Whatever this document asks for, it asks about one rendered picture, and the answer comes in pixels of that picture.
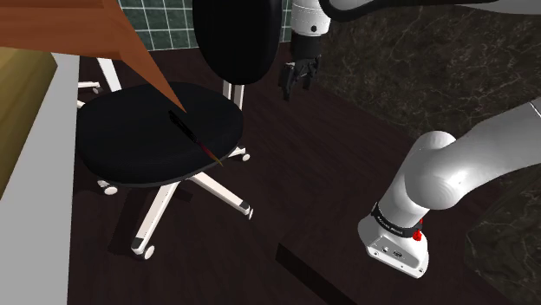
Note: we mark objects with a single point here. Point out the brown wooden desk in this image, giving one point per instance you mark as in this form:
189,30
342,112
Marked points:
67,25

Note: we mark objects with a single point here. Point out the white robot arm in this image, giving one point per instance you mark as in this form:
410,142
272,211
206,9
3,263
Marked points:
439,177

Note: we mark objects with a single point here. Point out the black pen with red tip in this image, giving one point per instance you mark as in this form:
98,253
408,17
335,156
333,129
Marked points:
188,131

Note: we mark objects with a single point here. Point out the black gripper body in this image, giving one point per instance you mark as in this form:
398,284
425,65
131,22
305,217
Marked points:
305,47

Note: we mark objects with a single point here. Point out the black office chair white base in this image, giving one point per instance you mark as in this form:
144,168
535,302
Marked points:
139,139

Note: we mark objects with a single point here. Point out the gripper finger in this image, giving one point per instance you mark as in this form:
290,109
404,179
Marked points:
310,75
288,80

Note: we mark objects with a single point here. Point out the grey and olive cabinet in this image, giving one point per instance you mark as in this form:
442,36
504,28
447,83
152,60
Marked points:
38,177

